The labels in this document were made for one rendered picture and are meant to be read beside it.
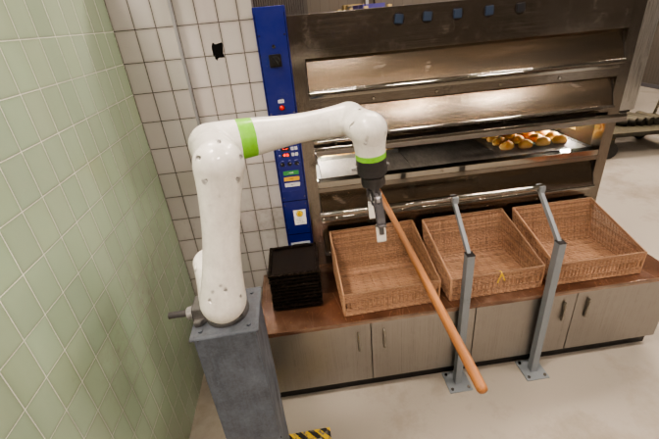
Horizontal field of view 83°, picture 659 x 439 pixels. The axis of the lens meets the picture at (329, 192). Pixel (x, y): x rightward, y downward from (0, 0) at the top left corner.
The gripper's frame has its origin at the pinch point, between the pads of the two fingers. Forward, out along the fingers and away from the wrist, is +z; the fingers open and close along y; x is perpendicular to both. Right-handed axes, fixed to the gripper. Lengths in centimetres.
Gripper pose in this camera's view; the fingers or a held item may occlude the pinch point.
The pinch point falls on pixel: (377, 226)
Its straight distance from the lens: 125.9
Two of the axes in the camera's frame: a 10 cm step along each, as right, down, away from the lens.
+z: 1.4, 8.5, 5.0
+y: 0.9, 4.9, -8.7
